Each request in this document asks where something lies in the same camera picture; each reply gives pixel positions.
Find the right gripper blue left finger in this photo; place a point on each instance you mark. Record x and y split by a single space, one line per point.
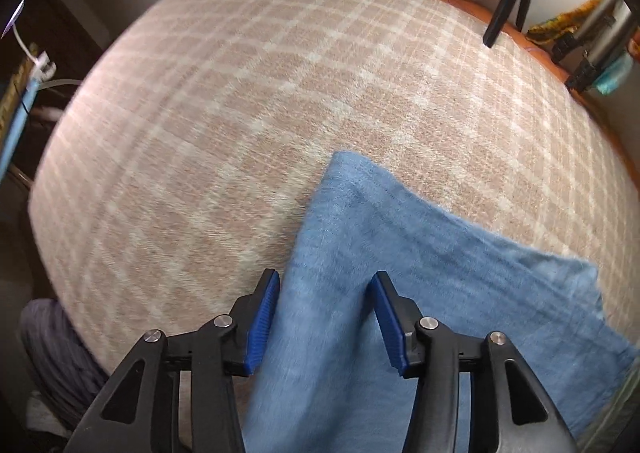
252 315

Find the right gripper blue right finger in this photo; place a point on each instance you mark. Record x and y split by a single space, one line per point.
397 317

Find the blue denim pants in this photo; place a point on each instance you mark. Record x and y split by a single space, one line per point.
326 383

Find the beige plaid bed blanket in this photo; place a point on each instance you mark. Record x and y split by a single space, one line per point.
183 165

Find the blue chair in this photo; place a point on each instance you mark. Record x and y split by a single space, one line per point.
17 125

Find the white clip desk lamp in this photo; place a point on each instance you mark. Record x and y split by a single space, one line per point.
43 68

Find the yellow patterned folded cloth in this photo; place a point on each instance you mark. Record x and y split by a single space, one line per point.
12 94

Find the colourful hanging cloth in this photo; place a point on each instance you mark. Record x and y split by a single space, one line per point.
615 73

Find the grey folded tripod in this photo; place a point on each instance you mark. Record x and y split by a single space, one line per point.
607 29

